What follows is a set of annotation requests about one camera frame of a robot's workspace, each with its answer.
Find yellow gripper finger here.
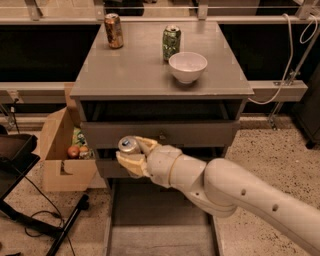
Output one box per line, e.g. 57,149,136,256
135,136,158,156
116,151,149,178

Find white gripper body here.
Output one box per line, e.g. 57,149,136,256
147,145,182,188

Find silver blue redbull can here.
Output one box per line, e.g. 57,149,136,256
118,136,141,154

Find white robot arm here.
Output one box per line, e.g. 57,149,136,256
116,136,320,256

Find grey top drawer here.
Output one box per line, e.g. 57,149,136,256
82,100,239,149

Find grey bottom drawer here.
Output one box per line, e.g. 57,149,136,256
103,178,222,256

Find grey drawer cabinet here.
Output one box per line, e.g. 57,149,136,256
69,20,255,188

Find green soda can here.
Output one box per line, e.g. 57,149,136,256
162,24,181,61

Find orange soda can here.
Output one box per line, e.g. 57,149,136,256
104,13,124,49

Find green snack bag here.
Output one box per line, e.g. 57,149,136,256
72,127,87,147

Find red apple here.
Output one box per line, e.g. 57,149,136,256
67,145,80,159

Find cardboard box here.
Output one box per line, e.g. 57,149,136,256
39,83,97,192

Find white ceramic bowl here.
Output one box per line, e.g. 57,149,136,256
168,52,208,84

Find dark cabinet at right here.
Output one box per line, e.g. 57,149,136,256
294,64,320,149

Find black floor cable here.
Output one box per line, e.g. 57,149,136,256
9,159,78,256

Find black stand frame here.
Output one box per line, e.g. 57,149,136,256
0,124,91,256

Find grey metal window rail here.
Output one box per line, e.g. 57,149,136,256
0,0,320,25

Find white hanging cable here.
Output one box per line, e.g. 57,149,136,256
248,12,319,106

